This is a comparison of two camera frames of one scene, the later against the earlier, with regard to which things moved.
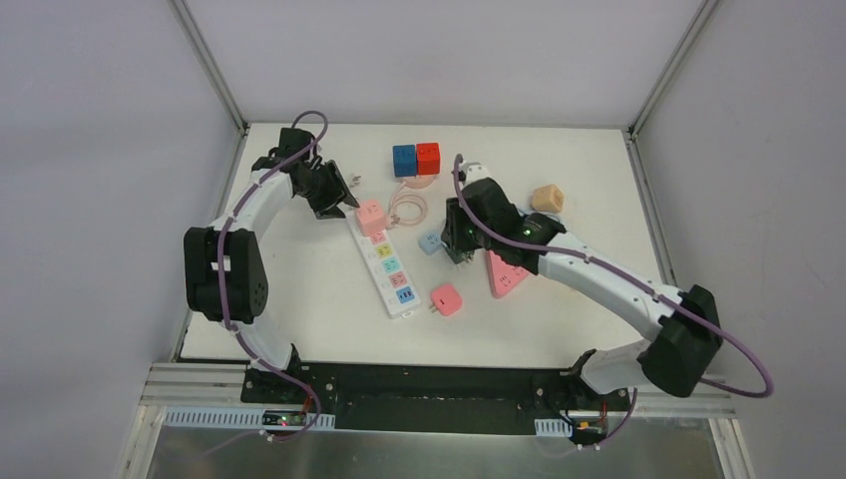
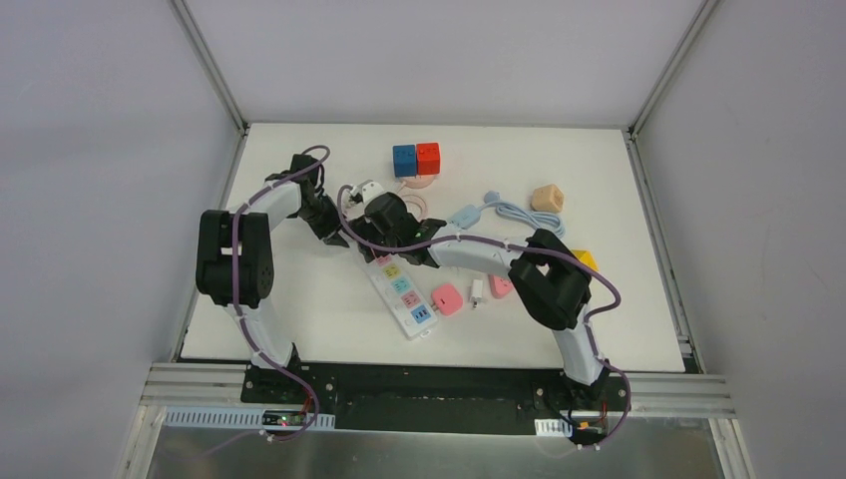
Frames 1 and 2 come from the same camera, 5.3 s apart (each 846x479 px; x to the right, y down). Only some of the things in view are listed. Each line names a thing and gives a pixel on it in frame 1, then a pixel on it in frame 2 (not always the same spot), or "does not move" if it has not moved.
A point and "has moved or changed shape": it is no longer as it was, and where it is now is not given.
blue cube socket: (404, 160) does not move
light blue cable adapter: (430, 242) has moved or changed shape
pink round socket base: (417, 183) does not move
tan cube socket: (548, 199) does not move
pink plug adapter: (446, 299) does not move
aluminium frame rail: (198, 384) does not move
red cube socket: (428, 158) does not move
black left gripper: (332, 188) to (324, 220)
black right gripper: (455, 235) to (369, 229)
